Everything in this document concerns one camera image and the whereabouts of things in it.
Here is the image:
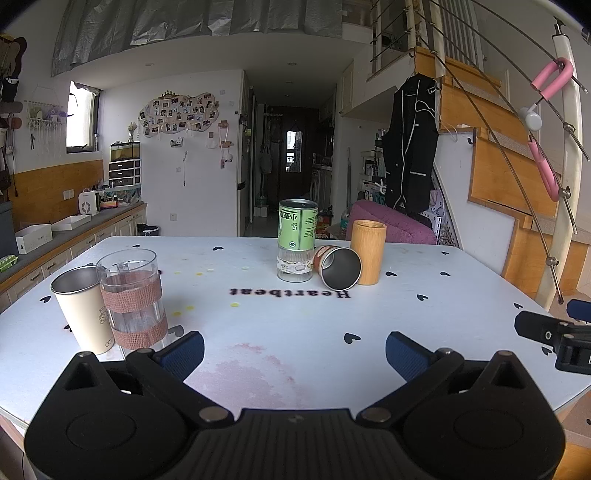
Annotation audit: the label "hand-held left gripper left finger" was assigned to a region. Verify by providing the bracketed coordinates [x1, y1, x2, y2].
[59, 331, 234, 424]

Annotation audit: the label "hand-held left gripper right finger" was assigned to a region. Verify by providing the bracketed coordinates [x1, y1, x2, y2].
[355, 331, 533, 424]

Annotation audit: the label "metal cup with orange print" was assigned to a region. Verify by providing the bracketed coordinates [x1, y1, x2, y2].
[314, 246, 362, 291]

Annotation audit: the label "cream metal cup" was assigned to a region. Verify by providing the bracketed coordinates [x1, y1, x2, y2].
[51, 266, 116, 356]

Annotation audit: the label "bamboo cup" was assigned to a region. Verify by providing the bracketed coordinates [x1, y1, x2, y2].
[350, 220, 387, 286]

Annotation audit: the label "ribbed glass cup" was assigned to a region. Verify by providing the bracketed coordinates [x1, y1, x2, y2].
[277, 246, 317, 282]

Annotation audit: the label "glass jug with burlap sleeve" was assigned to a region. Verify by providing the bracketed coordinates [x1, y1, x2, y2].
[96, 248, 168, 350]

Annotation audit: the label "white heart-print tablecloth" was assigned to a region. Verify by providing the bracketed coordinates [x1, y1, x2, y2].
[0, 236, 591, 416]

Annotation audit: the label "pink foam neck fan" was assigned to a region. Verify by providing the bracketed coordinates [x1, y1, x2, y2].
[519, 60, 574, 203]

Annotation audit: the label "kitchen counter cabinets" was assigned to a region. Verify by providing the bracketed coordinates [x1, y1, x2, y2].
[0, 202, 148, 315]

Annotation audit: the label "green tin can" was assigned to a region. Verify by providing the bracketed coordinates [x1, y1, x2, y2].
[278, 198, 319, 253]

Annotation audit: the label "white flat tray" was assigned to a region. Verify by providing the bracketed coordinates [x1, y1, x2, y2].
[50, 214, 92, 232]

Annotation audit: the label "wooden staircase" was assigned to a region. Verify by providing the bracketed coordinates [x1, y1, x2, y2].
[414, 45, 591, 298]

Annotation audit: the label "white countertop appliance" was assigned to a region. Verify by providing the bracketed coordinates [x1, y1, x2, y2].
[77, 191, 100, 217]

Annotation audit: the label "washing machine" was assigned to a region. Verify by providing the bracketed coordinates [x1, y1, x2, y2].
[310, 168, 334, 212]

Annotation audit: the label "white open box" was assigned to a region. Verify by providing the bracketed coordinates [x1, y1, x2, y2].
[15, 223, 54, 255]

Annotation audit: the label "black drawer organiser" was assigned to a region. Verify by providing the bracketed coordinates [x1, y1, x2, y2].
[109, 159, 141, 188]

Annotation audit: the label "black jacket with white piping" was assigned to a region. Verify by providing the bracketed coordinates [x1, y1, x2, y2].
[382, 74, 440, 214]

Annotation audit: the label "small glass fish tank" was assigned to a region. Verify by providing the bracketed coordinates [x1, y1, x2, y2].
[109, 141, 141, 162]

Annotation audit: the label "window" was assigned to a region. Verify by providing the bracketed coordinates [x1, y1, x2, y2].
[65, 81, 100, 154]

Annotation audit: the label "grey foil curtain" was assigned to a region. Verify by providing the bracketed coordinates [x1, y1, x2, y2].
[51, 0, 346, 78]

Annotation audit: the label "white curved railing post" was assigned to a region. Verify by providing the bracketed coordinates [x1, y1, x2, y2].
[537, 18, 584, 311]

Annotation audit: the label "photo collage wall board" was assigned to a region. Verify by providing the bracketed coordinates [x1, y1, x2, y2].
[139, 92, 219, 138]

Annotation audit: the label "white wall hook rack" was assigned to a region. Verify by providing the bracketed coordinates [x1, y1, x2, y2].
[24, 100, 66, 151]

